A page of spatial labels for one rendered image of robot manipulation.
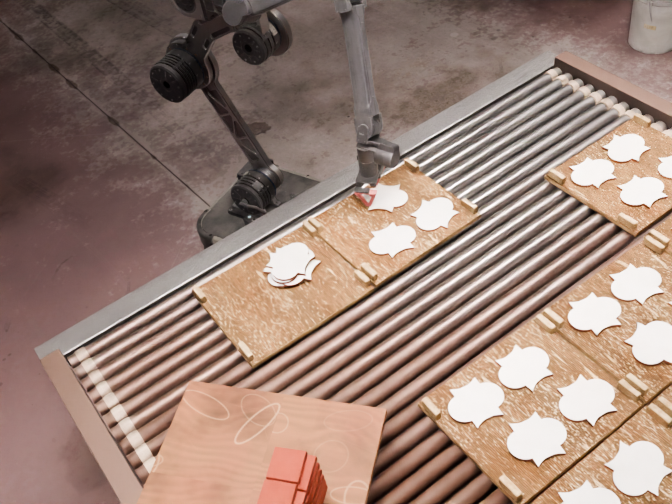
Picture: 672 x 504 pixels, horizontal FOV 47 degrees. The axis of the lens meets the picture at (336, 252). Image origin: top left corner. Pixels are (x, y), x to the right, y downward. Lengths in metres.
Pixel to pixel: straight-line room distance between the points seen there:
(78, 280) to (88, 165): 0.87
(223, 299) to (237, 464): 0.60
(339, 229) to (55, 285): 1.90
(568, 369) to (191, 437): 0.94
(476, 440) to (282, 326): 0.62
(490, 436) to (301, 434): 0.45
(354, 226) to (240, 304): 0.43
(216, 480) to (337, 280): 0.71
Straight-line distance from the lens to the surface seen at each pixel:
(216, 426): 1.90
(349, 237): 2.36
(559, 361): 2.06
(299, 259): 2.28
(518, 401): 1.98
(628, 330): 2.14
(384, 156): 2.29
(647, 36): 4.76
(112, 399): 2.20
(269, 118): 4.48
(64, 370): 2.28
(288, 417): 1.87
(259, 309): 2.22
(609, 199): 2.47
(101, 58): 5.45
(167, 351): 2.24
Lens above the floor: 2.61
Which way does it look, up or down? 46 degrees down
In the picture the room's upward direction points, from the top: 11 degrees counter-clockwise
